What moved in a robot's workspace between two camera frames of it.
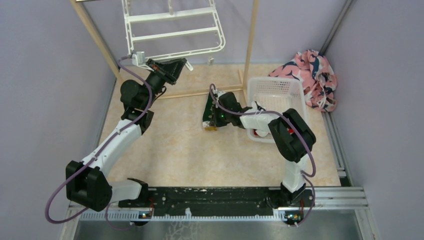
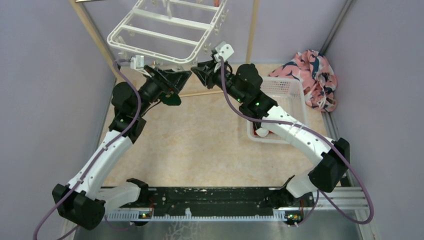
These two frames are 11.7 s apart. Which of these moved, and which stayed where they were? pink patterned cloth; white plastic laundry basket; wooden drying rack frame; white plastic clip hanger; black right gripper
Moved: black right gripper; white plastic clip hanger
Stayed: white plastic laundry basket; pink patterned cloth; wooden drying rack frame
